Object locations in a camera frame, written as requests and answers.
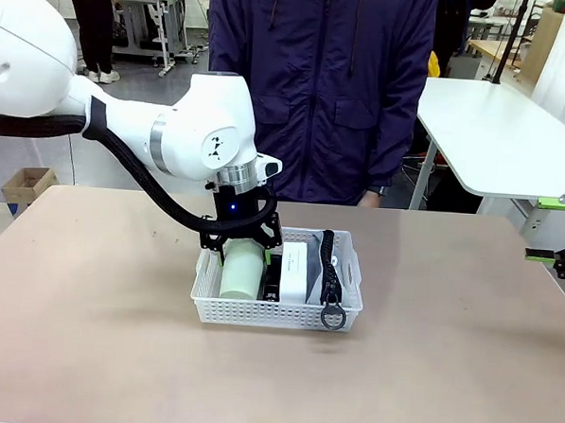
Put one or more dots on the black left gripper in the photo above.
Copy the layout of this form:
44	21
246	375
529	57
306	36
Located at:
235	206

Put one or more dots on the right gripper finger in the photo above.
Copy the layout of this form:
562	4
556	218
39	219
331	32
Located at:
555	203
541	255

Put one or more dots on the white perforated plastic basket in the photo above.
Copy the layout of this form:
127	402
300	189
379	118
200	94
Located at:
258	314

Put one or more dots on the yellow object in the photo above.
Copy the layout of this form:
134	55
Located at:
433	65

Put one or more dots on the person in purple jacket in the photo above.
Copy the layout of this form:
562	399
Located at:
325	81

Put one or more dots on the white rectangular box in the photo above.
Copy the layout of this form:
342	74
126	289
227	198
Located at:
293	269

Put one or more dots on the black stapler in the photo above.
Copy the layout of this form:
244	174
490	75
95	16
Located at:
271	279

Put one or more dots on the brown cardboard box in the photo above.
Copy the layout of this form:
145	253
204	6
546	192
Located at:
28	184

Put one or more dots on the large white table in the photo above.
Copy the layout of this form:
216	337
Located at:
481	127

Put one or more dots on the bystander in dark clothes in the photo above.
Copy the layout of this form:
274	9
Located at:
450	31

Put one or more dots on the person's left forearm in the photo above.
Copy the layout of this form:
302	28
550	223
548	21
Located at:
395	141

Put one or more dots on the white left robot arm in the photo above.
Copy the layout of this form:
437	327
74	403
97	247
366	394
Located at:
197	122

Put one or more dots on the black stand pole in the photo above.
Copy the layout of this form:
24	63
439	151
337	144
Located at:
509	43

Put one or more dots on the person's left hand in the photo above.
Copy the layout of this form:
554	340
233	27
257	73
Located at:
370	199

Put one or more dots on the bystander in grey top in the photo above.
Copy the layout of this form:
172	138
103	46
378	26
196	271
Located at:
95	21

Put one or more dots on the pale green plastic cup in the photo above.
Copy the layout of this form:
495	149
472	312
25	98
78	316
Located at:
241	271

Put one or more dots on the brown wooden board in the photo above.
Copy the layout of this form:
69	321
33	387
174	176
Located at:
542	40

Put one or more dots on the black wrist watch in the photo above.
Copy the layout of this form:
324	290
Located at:
380	190

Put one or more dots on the wooden background table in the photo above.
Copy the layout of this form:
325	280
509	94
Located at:
490	47

